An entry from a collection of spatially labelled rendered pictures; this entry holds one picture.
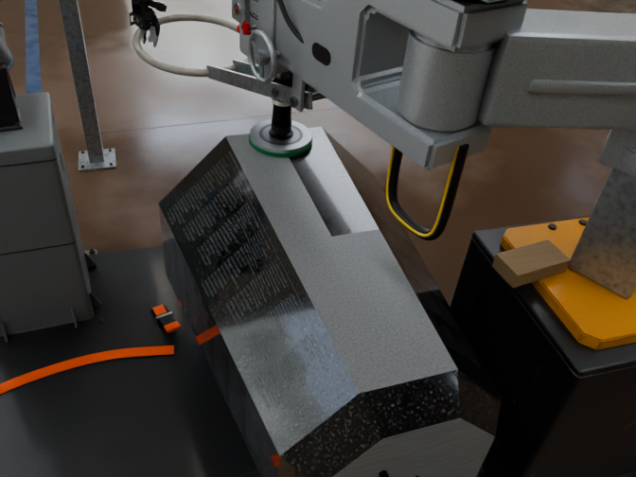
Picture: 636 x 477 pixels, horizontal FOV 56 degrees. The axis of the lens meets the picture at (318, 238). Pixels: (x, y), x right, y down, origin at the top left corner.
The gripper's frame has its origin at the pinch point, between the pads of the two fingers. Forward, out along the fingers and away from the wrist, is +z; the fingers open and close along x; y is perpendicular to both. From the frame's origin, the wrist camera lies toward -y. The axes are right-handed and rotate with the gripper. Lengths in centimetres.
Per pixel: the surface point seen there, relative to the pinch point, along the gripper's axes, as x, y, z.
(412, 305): 144, 88, -7
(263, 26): 76, 44, -44
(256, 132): 71, 37, -3
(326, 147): 94, 30, -1
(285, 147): 84, 41, -4
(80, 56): -59, -19, 33
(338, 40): 105, 60, -55
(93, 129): -57, -17, 74
